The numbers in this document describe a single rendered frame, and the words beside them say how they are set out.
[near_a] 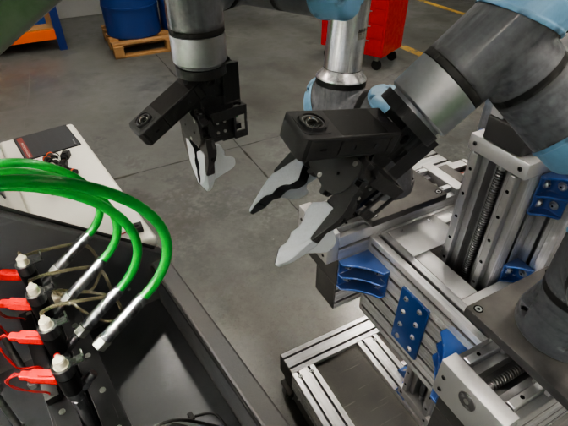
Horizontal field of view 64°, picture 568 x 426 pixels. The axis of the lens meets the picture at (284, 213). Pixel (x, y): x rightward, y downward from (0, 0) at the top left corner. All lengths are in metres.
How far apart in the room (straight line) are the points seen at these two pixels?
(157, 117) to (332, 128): 0.31
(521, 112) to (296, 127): 0.22
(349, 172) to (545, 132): 0.19
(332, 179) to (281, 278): 1.86
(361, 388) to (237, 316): 0.71
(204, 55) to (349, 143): 0.29
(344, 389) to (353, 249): 0.71
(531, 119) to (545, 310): 0.42
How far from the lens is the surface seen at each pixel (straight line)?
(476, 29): 0.46
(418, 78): 0.46
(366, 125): 0.44
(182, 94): 0.66
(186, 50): 0.64
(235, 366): 0.86
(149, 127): 0.66
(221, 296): 2.24
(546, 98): 0.48
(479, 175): 0.99
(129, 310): 0.67
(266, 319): 2.14
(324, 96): 1.05
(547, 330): 0.85
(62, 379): 0.71
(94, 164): 1.41
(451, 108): 0.46
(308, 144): 0.39
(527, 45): 0.47
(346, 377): 1.73
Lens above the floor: 1.67
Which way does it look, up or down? 38 degrees down
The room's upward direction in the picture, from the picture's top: straight up
